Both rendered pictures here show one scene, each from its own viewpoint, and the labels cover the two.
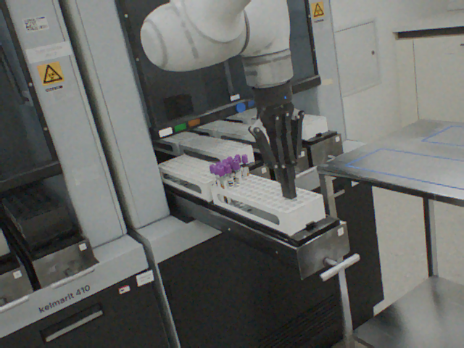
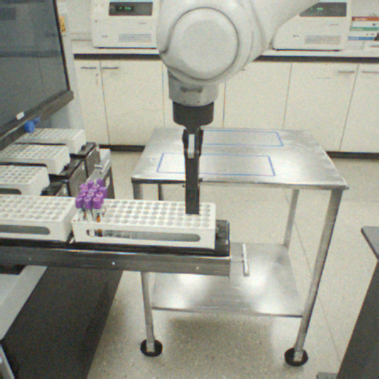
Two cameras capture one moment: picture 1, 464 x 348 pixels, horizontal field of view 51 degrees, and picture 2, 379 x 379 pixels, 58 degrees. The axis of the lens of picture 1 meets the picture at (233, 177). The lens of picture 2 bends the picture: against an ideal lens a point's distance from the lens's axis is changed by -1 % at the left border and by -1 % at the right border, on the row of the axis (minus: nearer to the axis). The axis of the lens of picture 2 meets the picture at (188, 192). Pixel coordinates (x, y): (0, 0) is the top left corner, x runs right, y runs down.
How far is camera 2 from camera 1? 0.71 m
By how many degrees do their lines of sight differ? 51
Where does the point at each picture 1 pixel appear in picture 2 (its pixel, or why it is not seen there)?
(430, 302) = not seen: hidden behind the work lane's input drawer
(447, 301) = not seen: hidden behind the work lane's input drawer
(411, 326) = (184, 281)
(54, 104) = not seen: outside the picture
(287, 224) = (211, 238)
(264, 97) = (201, 116)
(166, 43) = (242, 46)
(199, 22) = (266, 23)
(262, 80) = (207, 97)
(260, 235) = (173, 257)
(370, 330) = (162, 298)
